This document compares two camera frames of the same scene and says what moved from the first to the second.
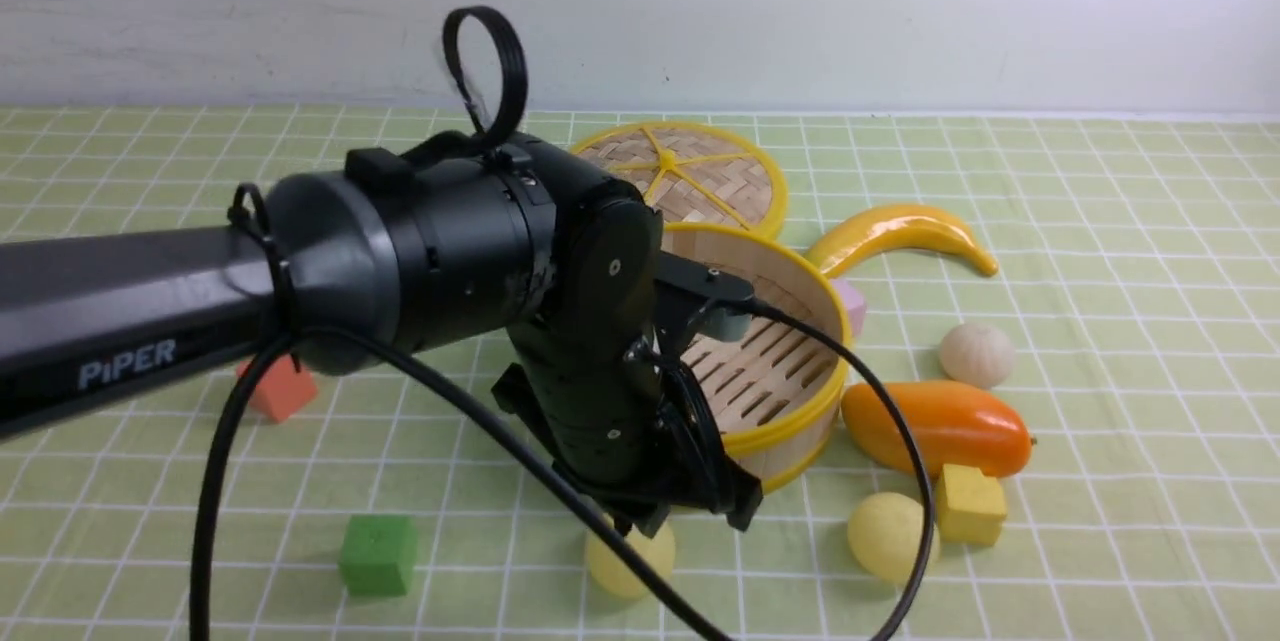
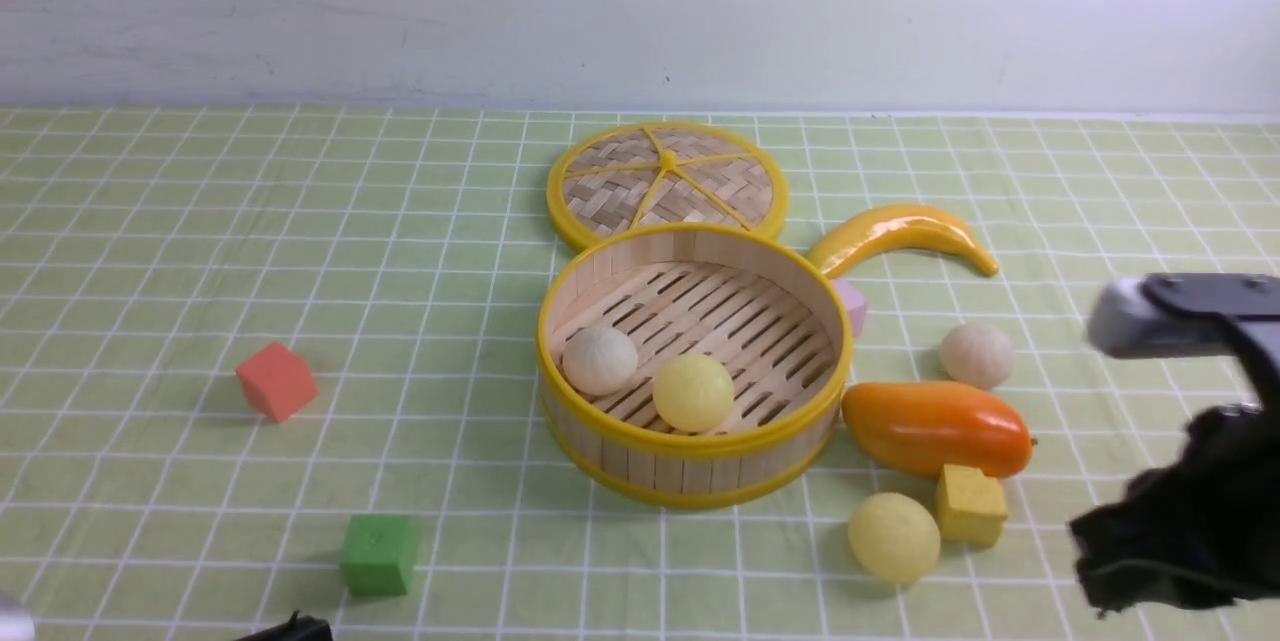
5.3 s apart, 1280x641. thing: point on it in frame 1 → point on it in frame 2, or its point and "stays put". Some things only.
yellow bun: (616, 574) → (693, 392)
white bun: (977, 354) stays put
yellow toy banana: (875, 231) stays put
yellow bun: (885, 535) stays put
